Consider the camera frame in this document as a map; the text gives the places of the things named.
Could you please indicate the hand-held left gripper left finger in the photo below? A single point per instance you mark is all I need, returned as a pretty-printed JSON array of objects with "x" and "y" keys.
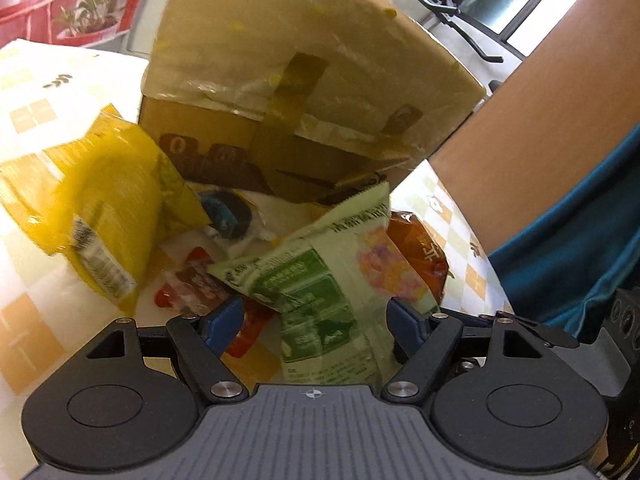
[{"x": 227, "y": 320}]

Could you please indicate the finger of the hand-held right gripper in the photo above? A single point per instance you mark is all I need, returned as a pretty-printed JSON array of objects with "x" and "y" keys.
[{"x": 555, "y": 335}]

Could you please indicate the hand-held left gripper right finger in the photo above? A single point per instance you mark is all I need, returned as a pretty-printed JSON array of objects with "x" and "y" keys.
[{"x": 402, "y": 320}]

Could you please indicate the red snack packet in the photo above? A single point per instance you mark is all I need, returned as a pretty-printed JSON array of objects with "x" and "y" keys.
[{"x": 190, "y": 280}]

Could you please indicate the orange snack bag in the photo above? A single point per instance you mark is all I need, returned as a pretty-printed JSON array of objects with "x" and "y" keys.
[{"x": 420, "y": 250}]

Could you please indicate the green snack bag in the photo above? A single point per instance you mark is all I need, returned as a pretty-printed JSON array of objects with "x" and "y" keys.
[{"x": 310, "y": 280}]

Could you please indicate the blue and white snack packet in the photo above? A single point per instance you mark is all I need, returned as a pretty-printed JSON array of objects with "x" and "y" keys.
[{"x": 230, "y": 212}]

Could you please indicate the yellow snack bag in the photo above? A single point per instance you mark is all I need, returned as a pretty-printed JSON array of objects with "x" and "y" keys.
[{"x": 110, "y": 200}]

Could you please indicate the taped cardboard box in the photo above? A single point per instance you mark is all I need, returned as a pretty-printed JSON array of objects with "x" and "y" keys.
[{"x": 300, "y": 25}]

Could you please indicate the person's teal shorts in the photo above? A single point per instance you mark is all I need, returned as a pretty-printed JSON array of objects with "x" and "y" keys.
[{"x": 575, "y": 260}]

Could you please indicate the person's bare leg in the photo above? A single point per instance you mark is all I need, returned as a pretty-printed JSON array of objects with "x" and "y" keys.
[{"x": 540, "y": 135}]

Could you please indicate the checked floral tablecloth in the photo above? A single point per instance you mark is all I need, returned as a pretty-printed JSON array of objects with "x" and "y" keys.
[{"x": 30, "y": 85}]

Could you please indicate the black exercise bike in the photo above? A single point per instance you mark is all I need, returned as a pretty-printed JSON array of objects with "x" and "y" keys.
[{"x": 442, "y": 2}]

